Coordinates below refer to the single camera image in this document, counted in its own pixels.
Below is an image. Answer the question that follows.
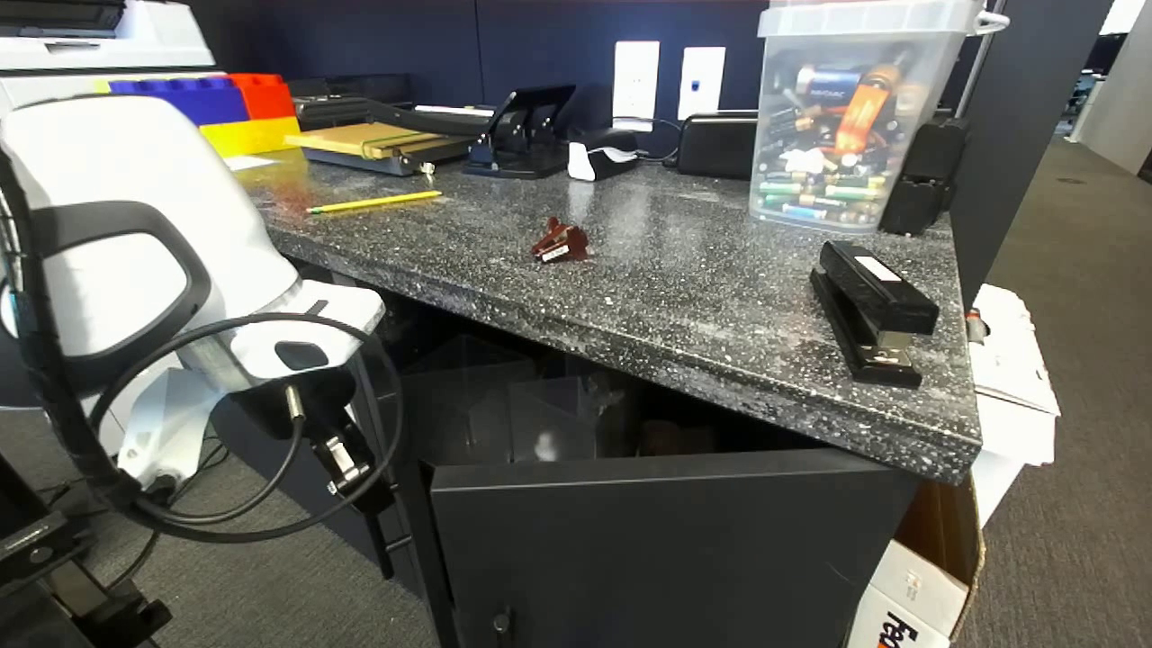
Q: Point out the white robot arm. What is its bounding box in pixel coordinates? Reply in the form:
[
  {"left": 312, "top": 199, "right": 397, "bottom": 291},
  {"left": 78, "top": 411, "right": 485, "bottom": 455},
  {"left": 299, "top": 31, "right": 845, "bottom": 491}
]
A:
[{"left": 0, "top": 95, "right": 385, "bottom": 485}]

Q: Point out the black open cabinet door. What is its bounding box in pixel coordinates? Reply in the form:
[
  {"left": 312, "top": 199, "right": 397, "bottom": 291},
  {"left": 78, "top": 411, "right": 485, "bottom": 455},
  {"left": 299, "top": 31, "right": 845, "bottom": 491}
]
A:
[{"left": 431, "top": 451, "right": 919, "bottom": 648}]

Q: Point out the small brown clip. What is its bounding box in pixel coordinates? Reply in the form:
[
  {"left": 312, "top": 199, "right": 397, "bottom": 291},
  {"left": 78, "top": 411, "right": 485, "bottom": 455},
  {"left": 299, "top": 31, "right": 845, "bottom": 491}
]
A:
[{"left": 531, "top": 215, "right": 592, "bottom": 262}]

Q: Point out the white tape dispenser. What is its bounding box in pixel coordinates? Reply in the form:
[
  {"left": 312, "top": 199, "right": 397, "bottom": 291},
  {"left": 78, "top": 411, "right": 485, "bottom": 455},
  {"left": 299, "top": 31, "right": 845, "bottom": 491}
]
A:
[{"left": 565, "top": 131, "right": 643, "bottom": 183}]

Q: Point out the yellow pencil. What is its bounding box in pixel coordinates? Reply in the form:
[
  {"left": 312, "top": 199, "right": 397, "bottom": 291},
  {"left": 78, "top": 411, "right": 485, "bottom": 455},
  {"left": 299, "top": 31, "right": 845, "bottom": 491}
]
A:
[{"left": 305, "top": 193, "right": 442, "bottom": 219}]

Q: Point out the black box device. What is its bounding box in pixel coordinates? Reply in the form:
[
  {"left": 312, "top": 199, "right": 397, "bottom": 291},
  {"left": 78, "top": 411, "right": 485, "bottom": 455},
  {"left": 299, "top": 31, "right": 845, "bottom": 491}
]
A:
[{"left": 670, "top": 112, "right": 755, "bottom": 181}]

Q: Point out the wooden paper trimmer board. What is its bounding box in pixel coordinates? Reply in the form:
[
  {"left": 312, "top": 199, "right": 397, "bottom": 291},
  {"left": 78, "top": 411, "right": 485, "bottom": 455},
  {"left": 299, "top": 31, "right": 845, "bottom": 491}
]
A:
[{"left": 291, "top": 123, "right": 469, "bottom": 177}]

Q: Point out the black stapler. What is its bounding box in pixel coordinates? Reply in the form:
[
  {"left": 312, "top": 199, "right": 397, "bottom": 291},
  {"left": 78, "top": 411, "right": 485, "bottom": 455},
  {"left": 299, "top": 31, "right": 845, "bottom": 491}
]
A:
[{"left": 811, "top": 242, "right": 939, "bottom": 389}]

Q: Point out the clear plastic battery tub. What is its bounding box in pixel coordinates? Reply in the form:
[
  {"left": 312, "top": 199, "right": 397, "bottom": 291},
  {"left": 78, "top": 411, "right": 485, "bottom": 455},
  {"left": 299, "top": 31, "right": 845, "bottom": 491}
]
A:
[{"left": 750, "top": 0, "right": 978, "bottom": 226}]

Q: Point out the black charger device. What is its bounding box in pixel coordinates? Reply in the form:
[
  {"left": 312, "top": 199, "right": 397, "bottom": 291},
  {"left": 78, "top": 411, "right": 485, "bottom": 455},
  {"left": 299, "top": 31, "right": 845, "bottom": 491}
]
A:
[{"left": 883, "top": 121, "right": 970, "bottom": 237}]

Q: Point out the cardboard shipping box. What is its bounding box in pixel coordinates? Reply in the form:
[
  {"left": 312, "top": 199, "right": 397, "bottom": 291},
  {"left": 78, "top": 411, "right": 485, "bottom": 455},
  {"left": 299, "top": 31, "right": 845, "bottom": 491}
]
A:
[{"left": 845, "top": 286, "right": 1063, "bottom": 648}]

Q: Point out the white printer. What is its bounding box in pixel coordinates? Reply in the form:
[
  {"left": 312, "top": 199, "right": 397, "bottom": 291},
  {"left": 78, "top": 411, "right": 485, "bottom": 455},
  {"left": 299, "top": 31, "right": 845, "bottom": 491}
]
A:
[{"left": 0, "top": 0, "right": 216, "bottom": 71}]

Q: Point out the white wall outlet plate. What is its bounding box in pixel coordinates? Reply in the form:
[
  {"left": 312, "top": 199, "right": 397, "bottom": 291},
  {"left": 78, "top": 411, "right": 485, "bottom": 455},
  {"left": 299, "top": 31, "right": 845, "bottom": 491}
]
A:
[{"left": 612, "top": 39, "right": 658, "bottom": 134}]

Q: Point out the white wall switch plate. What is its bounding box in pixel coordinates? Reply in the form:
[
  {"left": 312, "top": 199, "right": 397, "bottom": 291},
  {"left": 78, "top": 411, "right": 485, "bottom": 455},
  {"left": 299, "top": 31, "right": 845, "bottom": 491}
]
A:
[{"left": 676, "top": 46, "right": 729, "bottom": 121}]

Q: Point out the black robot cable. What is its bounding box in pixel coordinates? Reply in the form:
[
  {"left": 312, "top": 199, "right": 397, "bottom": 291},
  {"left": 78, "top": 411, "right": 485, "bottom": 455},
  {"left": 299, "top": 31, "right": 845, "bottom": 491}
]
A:
[{"left": 0, "top": 154, "right": 409, "bottom": 547}]

